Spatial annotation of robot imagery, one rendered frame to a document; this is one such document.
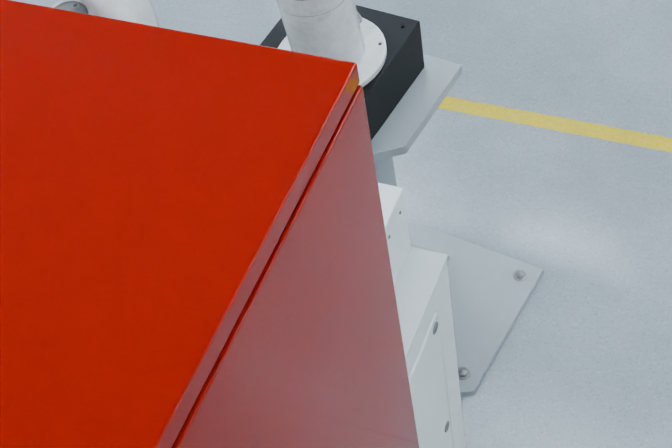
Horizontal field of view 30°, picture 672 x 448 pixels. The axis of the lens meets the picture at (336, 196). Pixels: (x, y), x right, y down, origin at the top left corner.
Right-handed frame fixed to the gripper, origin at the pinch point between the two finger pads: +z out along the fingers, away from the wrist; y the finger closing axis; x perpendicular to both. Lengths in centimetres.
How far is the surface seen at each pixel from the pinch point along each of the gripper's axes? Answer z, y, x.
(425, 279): 16.5, -4.5, -44.2
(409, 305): 15.5, -9.6, -43.5
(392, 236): 7.0, -3.0, -40.0
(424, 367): 26, -15, -46
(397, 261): 13.5, -4.0, -40.0
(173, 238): -95, -51, -60
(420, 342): 19, -14, -46
